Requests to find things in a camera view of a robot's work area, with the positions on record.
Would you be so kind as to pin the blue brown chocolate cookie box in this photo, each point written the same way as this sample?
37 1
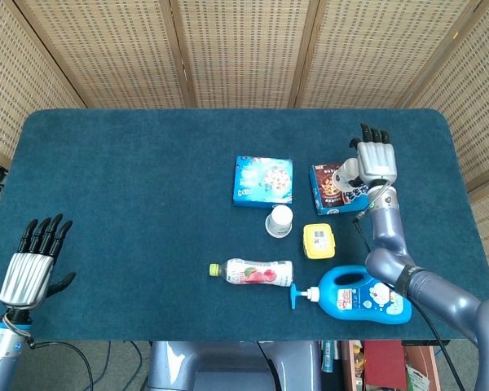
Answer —
326 187

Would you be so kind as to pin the teal felt table cover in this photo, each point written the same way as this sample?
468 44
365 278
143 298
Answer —
146 203

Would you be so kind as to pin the red cardboard box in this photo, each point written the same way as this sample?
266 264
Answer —
385 362

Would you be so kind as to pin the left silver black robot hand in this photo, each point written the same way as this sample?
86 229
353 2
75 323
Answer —
26 277

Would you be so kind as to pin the light blue packet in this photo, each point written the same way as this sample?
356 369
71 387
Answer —
328 356

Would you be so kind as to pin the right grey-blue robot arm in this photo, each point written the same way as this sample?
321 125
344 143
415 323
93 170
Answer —
387 228

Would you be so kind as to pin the light blue cookie box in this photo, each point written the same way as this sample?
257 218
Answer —
261 183

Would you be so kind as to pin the peach drink plastic bottle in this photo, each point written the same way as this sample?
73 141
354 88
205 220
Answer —
256 273

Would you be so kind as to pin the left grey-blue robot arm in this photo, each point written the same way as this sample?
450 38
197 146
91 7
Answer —
0 350

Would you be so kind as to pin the woven bamboo folding screen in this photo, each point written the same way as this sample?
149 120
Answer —
244 49

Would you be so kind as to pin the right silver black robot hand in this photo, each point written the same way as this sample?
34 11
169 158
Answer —
377 161

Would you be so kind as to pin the blue detergent pump bottle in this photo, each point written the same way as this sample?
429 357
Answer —
350 301

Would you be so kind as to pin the green tub yellow lid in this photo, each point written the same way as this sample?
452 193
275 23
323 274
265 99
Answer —
318 240

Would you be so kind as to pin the grey-blue robot torso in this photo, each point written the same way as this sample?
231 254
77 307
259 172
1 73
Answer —
228 366

